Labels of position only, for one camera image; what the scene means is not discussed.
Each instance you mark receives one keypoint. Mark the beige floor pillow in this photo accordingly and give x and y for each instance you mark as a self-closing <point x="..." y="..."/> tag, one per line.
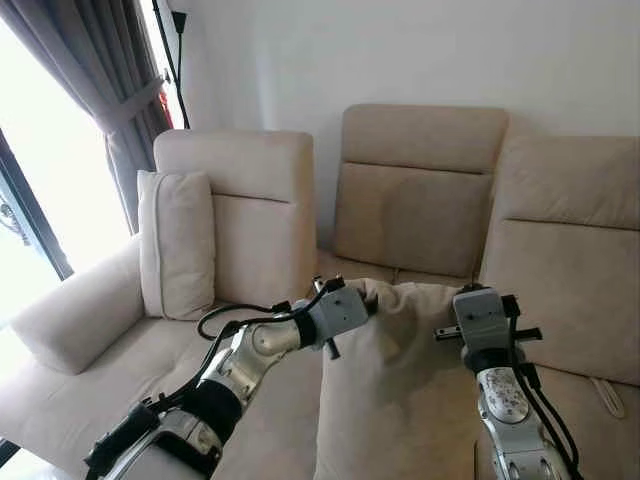
<point x="400" y="400"/>

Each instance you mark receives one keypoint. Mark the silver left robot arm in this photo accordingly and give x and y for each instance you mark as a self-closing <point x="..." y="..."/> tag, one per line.
<point x="250" y="355"/>

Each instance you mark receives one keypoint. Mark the beige fabric sofa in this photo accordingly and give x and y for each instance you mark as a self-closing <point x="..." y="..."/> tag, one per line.
<point x="560" y="260"/>

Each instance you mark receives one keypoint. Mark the black floor lamp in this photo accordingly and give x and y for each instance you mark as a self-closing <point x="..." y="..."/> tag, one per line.
<point x="177" y="60"/>

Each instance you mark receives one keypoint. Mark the beige piped cushion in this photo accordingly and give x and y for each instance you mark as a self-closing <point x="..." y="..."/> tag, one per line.
<point x="177" y="245"/>

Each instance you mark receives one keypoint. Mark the red curtain tieback hook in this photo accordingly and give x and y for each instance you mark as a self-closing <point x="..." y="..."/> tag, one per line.
<point x="166" y="112"/>

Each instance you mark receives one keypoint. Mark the dark grey curtain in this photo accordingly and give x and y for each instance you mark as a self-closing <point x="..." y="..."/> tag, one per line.
<point x="90" y="70"/>

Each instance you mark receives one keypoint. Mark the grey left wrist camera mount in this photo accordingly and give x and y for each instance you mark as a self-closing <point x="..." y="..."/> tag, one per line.
<point x="340" y="315"/>

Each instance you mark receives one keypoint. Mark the dark window frame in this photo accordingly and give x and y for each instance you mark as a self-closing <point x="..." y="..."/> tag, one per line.
<point x="35" y="215"/>

